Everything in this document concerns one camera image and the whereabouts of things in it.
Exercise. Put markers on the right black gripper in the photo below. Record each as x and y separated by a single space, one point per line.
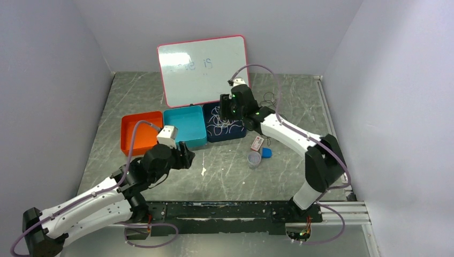
225 104

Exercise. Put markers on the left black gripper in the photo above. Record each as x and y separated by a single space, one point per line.
185 159

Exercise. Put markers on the navy blue tray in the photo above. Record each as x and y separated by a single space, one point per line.
219 130

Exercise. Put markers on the light blue tray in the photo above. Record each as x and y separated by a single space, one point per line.
190 123

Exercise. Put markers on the orange tray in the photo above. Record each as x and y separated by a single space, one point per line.
145 137

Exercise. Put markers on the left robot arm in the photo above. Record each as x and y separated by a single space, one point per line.
116 199

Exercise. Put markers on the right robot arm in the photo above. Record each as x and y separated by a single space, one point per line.
324 163

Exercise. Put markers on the pink framed whiteboard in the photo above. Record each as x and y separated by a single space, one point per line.
198 71

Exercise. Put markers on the red white staples box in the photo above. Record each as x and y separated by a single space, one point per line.
257 143

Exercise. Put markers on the clear jar of clips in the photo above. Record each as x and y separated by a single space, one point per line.
254 159

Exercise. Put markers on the blue grey eraser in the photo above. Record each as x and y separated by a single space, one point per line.
266 153

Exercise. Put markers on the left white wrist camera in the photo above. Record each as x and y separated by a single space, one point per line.
167 136

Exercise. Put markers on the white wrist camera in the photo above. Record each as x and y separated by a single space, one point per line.
167 136
236 82

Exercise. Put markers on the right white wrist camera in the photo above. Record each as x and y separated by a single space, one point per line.
236 82

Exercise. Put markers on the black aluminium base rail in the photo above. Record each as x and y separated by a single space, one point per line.
238 229

